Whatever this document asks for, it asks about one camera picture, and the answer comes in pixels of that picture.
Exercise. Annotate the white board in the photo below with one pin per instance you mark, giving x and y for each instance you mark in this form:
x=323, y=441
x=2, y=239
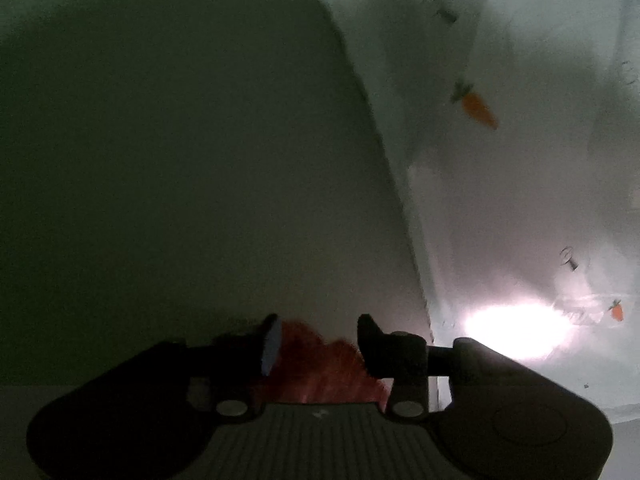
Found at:
x=200, y=160

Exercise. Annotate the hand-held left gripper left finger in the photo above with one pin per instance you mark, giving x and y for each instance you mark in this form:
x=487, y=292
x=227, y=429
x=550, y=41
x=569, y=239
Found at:
x=270, y=347

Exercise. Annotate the carrot print backdrop sheet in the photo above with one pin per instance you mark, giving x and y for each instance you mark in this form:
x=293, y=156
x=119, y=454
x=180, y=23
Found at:
x=520, y=170

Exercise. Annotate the red checked garment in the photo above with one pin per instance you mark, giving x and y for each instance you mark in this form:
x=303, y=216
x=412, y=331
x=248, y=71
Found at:
x=325, y=372

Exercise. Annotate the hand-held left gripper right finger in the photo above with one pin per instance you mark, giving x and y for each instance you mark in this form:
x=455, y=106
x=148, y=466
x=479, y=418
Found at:
x=377, y=350

